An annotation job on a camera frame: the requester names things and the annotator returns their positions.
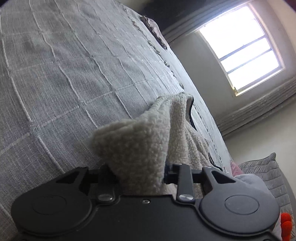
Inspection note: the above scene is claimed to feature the cream fleece zip jacket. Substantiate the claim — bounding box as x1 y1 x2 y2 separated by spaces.
90 93 227 195

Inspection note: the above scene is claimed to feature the pink pillow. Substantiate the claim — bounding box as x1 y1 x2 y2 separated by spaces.
230 161 244 177

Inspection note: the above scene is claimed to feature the grey right curtain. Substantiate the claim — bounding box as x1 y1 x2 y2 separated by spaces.
216 77 295 138

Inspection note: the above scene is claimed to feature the grey blue pillow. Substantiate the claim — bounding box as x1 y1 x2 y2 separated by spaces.
233 174 282 214

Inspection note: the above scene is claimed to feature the grey quilted headboard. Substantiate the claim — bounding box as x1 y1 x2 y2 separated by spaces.
238 152 295 217

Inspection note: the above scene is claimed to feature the red plush toy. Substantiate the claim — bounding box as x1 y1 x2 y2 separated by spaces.
280 213 292 241

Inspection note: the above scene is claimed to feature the grey checked bedspread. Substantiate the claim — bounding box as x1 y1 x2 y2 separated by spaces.
1 1 232 240

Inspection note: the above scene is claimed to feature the bright window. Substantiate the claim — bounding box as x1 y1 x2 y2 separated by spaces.
198 2 285 96

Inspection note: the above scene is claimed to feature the folded mauve cloth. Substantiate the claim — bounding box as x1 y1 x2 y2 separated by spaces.
140 16 169 51

